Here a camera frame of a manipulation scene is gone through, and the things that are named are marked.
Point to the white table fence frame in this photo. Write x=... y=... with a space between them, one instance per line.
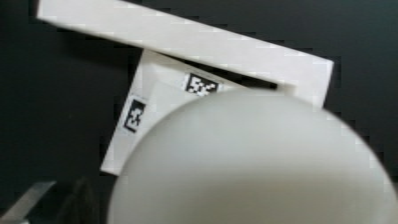
x=140 y=26

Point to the white lamp base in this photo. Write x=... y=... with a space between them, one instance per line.
x=170 y=84

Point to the white lamp bulb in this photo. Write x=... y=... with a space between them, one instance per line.
x=252 y=160

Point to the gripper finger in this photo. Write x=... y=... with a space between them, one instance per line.
x=56 y=203

